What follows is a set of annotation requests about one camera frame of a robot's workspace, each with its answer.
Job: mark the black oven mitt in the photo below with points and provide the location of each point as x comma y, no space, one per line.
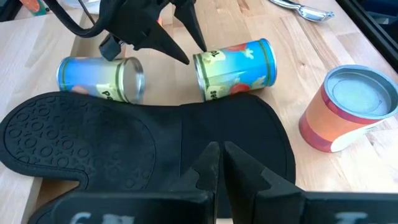
93,140

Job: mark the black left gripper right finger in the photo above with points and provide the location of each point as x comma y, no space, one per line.
280,208

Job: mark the short tin red teal label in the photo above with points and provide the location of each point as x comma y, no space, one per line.
34,6

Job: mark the mixed fruit tin can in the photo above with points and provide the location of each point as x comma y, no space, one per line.
326,121

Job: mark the silver pen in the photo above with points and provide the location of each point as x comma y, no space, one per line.
311,13

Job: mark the peaches tin can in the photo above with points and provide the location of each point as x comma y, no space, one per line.
90,74

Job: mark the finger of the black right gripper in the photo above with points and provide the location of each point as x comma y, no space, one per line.
188,14
158,42

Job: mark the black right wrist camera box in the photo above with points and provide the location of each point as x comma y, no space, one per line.
109,48

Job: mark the tomatoes tin can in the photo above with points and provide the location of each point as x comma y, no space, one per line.
239,68

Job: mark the black aluminium table frame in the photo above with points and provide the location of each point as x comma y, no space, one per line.
373,32

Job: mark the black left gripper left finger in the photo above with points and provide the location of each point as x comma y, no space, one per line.
140,208

